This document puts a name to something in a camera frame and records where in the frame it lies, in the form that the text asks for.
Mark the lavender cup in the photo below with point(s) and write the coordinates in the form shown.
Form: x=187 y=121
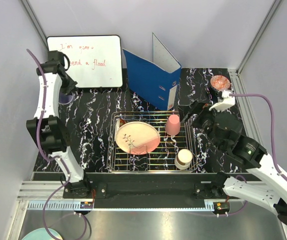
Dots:
x=65 y=99

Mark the whiteboard with red writing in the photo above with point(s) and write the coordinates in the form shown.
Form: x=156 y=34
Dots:
x=95 y=60

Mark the pink beige plate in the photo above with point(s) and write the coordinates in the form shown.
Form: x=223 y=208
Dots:
x=137 y=138

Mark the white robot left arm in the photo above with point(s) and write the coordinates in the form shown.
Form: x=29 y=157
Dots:
x=49 y=133

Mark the beige brown cup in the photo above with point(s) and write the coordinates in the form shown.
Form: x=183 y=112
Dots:
x=183 y=159

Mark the blue ring binder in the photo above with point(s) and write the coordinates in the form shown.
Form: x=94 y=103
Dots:
x=155 y=81

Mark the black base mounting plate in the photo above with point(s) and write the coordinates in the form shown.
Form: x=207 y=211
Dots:
x=147 y=191

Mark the light blue plate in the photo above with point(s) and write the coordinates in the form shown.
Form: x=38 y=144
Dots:
x=42 y=234

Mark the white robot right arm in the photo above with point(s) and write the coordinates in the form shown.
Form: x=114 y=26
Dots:
x=224 y=131

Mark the wire dish rack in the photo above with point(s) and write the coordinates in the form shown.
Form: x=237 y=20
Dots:
x=161 y=160

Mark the pink cup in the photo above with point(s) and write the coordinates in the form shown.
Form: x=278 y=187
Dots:
x=173 y=125

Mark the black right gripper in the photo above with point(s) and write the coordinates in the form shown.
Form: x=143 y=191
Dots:
x=203 y=110

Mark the red blue patterned bowl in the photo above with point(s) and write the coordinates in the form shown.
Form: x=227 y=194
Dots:
x=220 y=83

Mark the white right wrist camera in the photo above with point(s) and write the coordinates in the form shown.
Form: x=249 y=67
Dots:
x=227 y=101

